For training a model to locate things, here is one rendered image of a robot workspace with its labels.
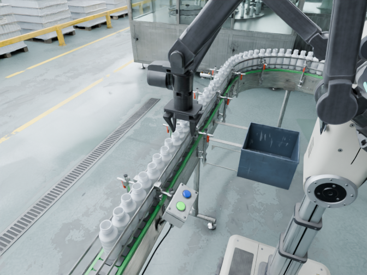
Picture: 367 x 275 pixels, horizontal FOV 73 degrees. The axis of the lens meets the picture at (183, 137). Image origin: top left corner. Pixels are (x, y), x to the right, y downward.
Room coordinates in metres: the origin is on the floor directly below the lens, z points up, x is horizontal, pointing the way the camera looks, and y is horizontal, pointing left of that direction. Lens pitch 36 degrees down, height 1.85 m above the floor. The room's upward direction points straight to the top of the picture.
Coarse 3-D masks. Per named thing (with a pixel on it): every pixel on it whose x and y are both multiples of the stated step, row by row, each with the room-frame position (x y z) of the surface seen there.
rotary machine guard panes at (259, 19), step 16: (144, 0) 4.71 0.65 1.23; (160, 0) 4.60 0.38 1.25; (192, 0) 4.39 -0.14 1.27; (208, 0) 4.29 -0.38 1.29; (256, 0) 4.02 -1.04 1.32; (144, 16) 4.72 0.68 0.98; (160, 16) 4.60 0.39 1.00; (192, 16) 4.39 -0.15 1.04; (240, 16) 4.10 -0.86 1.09; (256, 16) 4.01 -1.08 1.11; (272, 16) 3.93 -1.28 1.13; (288, 32) 3.83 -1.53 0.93
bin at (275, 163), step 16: (240, 128) 1.35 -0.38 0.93; (256, 128) 1.38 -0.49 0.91; (272, 128) 1.34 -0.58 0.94; (256, 144) 1.37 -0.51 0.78; (272, 144) 1.33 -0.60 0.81; (288, 144) 1.29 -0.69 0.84; (240, 160) 1.11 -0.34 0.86; (256, 160) 1.08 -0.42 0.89; (272, 160) 1.04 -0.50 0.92; (288, 160) 1.01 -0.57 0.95; (240, 176) 1.10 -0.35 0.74; (256, 176) 1.07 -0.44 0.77; (272, 176) 1.04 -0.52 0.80; (288, 176) 1.00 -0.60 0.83
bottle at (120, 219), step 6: (114, 210) 0.52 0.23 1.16; (120, 210) 0.53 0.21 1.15; (114, 216) 0.50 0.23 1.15; (120, 216) 0.50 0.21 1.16; (126, 216) 0.52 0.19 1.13; (114, 222) 0.50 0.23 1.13; (120, 222) 0.50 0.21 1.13; (126, 222) 0.50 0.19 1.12; (120, 228) 0.49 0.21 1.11; (120, 234) 0.49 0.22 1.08; (126, 234) 0.50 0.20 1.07; (126, 240) 0.49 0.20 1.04
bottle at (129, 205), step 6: (126, 198) 0.59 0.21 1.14; (120, 204) 0.58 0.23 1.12; (126, 204) 0.56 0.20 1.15; (132, 204) 0.57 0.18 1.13; (126, 210) 0.55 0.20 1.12; (132, 210) 0.56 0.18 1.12; (132, 216) 0.55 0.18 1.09; (138, 216) 0.58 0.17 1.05; (132, 222) 0.55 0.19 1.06; (138, 222) 0.57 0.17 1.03; (132, 228) 0.55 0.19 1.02
